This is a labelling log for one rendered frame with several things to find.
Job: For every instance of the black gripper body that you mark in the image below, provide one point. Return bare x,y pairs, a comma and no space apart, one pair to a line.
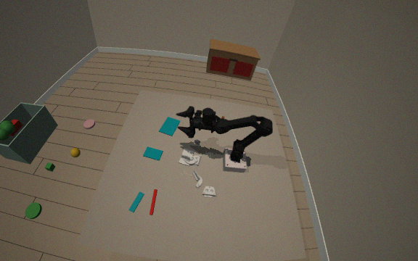
193,122

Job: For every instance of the teal flat rectangular plate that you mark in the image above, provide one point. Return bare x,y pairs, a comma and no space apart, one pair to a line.
153,153

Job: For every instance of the teal flat square plate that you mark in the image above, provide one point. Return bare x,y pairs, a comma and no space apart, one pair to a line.
169,126

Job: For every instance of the teal flat bar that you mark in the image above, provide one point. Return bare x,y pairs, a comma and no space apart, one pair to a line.
136,202

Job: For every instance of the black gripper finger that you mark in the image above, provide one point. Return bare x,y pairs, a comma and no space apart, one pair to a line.
184,129
182,114

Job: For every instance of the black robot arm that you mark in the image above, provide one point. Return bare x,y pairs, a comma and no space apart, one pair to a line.
264,129

